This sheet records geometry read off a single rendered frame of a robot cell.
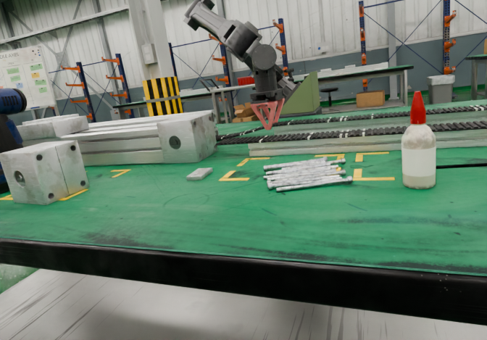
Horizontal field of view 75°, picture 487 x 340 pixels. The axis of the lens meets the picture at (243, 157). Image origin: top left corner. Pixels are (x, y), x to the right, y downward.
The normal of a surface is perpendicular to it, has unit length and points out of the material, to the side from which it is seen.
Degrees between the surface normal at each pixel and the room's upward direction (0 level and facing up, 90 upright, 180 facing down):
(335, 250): 0
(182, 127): 90
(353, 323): 0
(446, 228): 0
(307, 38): 90
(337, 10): 90
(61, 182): 90
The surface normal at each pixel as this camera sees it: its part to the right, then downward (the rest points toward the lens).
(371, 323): -0.14, -0.96
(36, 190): -0.43, 0.28
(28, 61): -0.01, 0.24
